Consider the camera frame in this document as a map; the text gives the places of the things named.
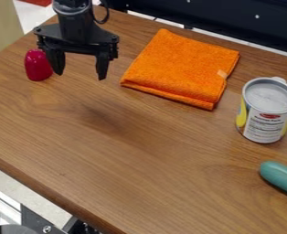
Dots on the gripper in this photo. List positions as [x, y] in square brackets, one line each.
[74, 32]

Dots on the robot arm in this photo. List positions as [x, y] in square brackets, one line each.
[73, 6]

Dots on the orange cloth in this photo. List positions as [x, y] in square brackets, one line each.
[181, 67]

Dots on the red toy pepper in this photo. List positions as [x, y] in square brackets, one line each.
[37, 65]

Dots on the silver can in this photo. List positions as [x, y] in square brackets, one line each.
[266, 110]

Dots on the teal toy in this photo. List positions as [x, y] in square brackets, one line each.
[282, 178]

